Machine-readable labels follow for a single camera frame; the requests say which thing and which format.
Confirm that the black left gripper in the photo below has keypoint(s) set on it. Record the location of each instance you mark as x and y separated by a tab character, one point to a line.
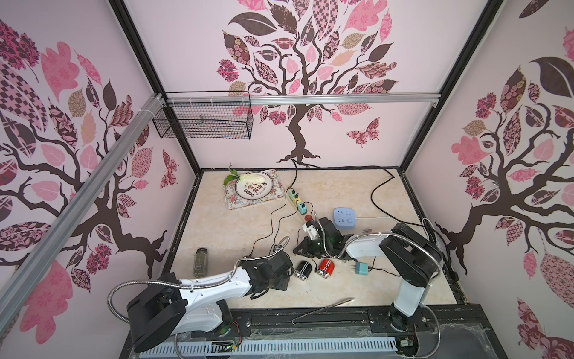
284	282

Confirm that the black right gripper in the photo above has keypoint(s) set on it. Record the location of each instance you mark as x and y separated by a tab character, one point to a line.
317	244

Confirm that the red shaver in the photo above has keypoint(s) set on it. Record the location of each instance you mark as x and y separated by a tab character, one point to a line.
326	268

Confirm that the black shaver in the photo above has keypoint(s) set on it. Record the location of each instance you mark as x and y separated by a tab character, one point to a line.
303	270

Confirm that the teal charger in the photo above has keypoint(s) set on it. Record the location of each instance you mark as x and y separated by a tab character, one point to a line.
361	268
302	208

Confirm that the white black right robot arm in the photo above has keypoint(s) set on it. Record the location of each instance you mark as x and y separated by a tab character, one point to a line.
416	259

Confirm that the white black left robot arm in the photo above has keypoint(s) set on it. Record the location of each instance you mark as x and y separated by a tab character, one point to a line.
170	306

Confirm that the light blue round socket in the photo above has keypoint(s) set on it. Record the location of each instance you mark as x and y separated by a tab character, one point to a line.
344	218

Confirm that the white power strip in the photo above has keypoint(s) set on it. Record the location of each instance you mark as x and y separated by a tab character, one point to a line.
294	203

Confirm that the glass spice jar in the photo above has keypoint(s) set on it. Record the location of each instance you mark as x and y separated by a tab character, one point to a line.
201	260

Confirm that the floral placemat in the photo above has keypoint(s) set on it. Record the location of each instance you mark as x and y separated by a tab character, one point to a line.
233	201

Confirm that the white patterned plate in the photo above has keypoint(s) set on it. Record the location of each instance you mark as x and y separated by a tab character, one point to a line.
254	191

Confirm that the white flower with leaves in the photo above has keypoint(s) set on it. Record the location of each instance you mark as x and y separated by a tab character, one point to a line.
234	175

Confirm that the white slotted cable duct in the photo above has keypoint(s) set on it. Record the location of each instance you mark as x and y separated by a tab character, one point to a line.
281	348

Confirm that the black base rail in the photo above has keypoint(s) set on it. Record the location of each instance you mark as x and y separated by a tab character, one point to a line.
245	322

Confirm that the black wire basket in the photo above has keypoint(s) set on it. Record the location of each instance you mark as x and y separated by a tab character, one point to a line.
206	115

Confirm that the aluminium rail back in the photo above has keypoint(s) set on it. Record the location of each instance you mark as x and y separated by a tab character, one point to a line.
281	100

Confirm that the aluminium rail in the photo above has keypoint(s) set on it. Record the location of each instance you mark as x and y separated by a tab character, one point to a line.
22	283
281	100

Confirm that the aluminium rail left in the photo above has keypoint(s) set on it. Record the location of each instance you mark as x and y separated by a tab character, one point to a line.
22	283

